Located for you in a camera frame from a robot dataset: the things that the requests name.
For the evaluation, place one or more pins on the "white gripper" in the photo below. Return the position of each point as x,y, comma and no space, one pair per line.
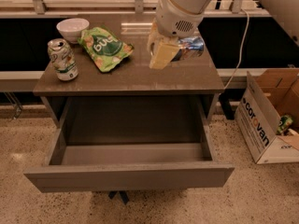
173,20

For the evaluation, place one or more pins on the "blue silver redbull can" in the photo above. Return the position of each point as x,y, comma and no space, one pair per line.
189,47

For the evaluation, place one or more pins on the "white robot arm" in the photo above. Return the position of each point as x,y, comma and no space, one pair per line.
269,42

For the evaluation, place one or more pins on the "green white soda can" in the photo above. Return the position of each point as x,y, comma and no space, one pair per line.
62,59

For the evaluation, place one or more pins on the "open grey top drawer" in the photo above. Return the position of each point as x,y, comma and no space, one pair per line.
130,143

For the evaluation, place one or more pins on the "green can in box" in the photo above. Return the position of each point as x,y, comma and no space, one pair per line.
285,123

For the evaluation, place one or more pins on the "green chip bag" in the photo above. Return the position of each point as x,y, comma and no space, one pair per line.
104,48

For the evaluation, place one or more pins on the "grey cabinet table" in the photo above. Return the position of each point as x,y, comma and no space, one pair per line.
133,76

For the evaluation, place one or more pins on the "white ceramic bowl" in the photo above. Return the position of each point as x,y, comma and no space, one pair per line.
70,29

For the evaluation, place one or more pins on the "cardboard box with lettering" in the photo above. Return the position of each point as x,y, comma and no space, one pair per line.
266,99

